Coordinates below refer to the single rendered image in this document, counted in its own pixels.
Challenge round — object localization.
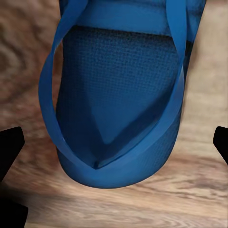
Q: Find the sandal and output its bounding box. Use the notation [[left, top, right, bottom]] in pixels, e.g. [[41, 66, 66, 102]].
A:
[[38, 0, 207, 189]]

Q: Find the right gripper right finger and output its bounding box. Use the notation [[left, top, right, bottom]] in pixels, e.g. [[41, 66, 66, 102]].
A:
[[213, 126, 228, 164]]

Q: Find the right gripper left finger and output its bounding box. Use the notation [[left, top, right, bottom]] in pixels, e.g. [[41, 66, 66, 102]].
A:
[[0, 126, 25, 183]]

